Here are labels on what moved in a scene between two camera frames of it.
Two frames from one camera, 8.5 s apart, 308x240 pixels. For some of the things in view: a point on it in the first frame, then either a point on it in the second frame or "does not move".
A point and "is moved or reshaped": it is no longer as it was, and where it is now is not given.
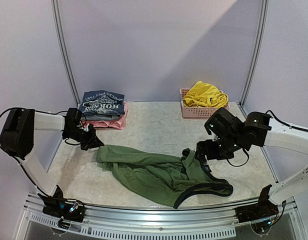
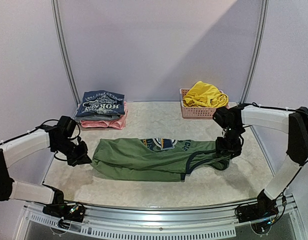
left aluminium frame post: [63, 52] does not move
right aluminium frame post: [258, 52] does not move
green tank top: [170, 179] is moved or reshaped
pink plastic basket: [198, 112] does not move
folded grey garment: [100, 117] does not move
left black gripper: [93, 141] → [83, 157]
